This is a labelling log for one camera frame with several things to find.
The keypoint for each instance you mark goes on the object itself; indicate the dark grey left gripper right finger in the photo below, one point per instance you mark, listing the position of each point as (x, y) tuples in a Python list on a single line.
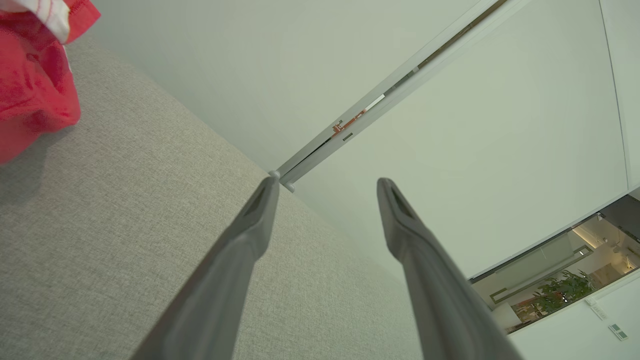
[(435, 290)]

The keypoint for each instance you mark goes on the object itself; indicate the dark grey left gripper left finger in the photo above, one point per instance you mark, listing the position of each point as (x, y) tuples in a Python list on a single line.
[(225, 280)]

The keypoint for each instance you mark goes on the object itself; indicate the red shorts white side stripes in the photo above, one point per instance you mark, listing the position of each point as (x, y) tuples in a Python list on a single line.
[(30, 85)]

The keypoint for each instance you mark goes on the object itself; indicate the interior glass window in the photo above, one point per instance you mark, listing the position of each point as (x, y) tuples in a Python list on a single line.
[(550, 257)]

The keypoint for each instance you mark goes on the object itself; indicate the green potted plant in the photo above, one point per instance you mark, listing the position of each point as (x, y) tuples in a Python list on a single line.
[(565, 290)]

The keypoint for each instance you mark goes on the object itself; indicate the grey fabric sofa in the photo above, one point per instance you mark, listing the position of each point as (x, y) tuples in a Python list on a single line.
[(115, 210)]

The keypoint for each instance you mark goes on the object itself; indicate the white wall control box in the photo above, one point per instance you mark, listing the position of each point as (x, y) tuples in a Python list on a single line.
[(597, 310)]

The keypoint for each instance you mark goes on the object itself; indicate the white wall switch panel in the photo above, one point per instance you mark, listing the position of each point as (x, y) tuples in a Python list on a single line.
[(618, 332)]

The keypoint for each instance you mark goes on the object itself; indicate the grey wall panel joint post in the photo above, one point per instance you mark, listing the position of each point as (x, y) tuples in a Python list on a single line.
[(380, 100)]

